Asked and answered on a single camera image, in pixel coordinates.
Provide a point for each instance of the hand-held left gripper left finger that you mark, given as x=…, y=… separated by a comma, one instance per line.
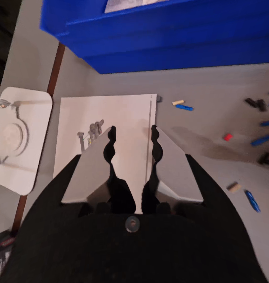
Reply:
x=90, y=172

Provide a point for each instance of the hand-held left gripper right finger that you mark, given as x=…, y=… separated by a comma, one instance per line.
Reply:
x=176, y=172

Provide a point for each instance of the white lego instruction booklet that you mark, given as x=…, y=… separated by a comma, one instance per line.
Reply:
x=130, y=110

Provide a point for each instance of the blue lego pin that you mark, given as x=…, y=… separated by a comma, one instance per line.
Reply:
x=184, y=107

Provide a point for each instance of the tan lego pin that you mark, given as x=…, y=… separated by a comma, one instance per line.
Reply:
x=178, y=102

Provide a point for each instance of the scattered loose lego pieces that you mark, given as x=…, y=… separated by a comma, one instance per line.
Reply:
x=262, y=140

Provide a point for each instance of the black lego set box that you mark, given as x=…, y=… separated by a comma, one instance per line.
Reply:
x=2, y=254

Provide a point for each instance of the white folding tablet stand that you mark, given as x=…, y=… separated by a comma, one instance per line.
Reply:
x=35, y=141

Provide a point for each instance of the blue plastic bin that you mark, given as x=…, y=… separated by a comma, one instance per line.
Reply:
x=169, y=44

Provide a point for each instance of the white printed paper sheet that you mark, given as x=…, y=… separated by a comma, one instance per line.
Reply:
x=125, y=5

